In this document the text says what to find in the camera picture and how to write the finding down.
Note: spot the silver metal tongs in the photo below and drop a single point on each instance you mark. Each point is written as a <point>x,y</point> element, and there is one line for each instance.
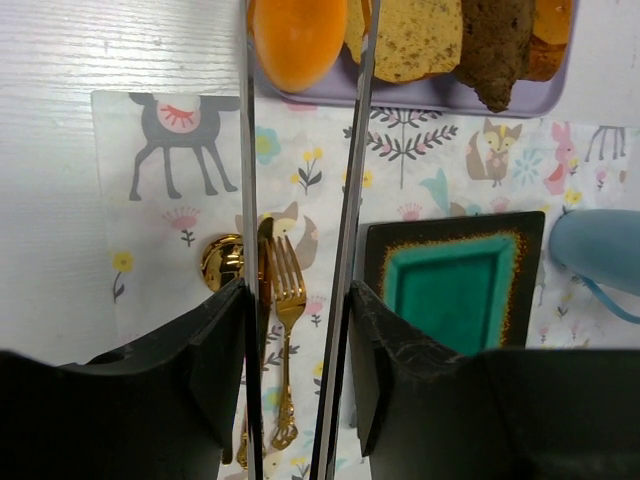
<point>326,433</point>

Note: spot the orange bread piece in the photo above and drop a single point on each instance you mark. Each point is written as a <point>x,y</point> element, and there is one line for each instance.
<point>297,42</point>

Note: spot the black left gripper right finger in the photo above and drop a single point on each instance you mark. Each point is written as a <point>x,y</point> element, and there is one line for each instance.
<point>425,411</point>

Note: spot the speckled yellow bread slice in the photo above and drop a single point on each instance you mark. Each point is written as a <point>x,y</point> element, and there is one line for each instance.
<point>418,39</point>

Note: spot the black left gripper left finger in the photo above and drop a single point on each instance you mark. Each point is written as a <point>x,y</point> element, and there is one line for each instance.
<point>160,407</point>

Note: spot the animal print placemat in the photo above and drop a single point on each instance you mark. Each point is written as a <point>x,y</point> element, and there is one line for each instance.
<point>164,161</point>

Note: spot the dark brown bread chunk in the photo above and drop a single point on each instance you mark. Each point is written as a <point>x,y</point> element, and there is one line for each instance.
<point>495,48</point>

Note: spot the light blue mug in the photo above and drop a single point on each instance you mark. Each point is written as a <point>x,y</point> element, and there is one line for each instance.
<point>601,247</point>

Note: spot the gold fork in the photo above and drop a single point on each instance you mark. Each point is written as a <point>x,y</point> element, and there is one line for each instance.
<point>290,297</point>

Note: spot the gold spoon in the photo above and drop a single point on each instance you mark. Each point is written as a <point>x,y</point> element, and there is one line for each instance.
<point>222,262</point>

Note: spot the black and teal square plate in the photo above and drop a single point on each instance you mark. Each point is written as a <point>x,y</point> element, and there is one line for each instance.
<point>467,282</point>

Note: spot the lavender tray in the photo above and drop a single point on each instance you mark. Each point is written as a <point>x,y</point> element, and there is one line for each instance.
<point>338,88</point>

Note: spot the brown crusted bread half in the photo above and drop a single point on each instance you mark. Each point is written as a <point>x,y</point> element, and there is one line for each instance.
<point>549,39</point>

